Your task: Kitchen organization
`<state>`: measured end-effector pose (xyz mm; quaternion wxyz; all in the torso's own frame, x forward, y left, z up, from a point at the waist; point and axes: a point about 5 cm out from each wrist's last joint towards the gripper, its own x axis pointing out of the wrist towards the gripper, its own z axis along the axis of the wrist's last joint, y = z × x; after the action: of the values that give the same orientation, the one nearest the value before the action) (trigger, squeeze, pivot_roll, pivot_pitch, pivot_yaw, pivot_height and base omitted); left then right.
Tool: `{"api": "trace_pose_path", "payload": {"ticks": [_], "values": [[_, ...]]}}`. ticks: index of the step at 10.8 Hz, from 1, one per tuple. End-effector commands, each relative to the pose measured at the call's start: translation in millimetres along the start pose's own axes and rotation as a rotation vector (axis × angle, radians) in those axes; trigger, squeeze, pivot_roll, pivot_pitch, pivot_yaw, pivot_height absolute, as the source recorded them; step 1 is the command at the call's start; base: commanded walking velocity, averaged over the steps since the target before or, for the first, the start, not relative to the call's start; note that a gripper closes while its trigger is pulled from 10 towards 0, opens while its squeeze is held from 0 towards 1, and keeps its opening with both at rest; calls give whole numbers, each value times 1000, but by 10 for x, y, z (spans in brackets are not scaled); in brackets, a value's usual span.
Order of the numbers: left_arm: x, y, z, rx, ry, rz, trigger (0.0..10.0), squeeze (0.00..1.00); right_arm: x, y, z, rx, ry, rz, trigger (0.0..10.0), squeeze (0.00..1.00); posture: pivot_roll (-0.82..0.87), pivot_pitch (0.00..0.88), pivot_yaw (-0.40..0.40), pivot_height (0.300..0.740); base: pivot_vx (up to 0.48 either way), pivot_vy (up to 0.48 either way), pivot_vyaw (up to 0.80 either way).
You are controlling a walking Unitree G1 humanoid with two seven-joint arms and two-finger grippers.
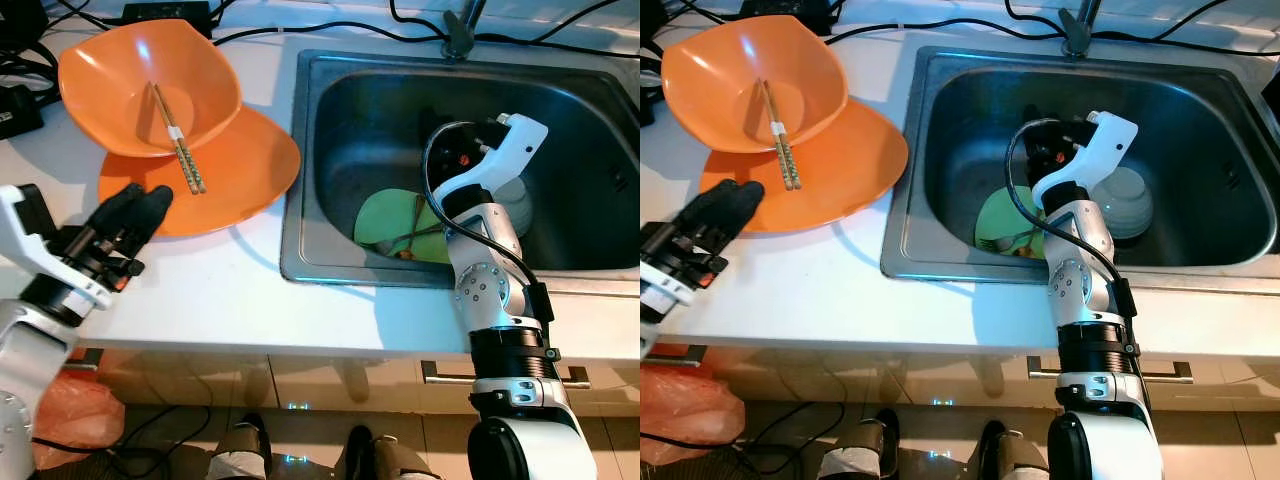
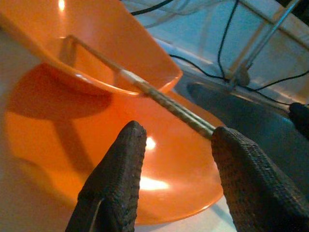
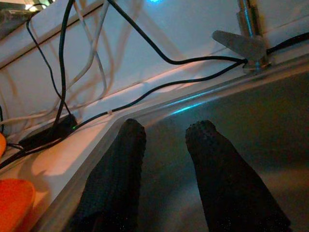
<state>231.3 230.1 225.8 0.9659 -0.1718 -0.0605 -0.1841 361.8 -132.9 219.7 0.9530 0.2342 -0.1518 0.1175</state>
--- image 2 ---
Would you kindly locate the orange plastic plate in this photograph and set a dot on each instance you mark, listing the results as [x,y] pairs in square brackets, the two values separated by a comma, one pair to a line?
[169,164]

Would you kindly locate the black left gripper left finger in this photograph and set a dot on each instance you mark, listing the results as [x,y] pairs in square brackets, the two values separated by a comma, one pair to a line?
[116,174]

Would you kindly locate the stainless steel sink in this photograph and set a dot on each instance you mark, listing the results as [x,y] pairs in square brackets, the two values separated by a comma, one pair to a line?
[253,116]

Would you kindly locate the orange plastic bowl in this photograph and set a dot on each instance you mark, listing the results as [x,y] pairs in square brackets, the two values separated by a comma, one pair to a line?
[108,36]

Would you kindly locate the patterned wooden chopstick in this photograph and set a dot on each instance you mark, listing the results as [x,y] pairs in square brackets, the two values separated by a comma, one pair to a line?
[190,126]
[193,120]

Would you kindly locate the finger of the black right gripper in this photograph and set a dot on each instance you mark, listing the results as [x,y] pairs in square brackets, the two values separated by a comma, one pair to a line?
[301,118]

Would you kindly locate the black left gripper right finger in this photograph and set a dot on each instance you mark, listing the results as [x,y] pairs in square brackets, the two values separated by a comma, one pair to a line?
[256,183]

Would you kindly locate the dark metal faucet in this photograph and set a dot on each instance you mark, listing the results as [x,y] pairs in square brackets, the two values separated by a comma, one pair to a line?
[240,77]

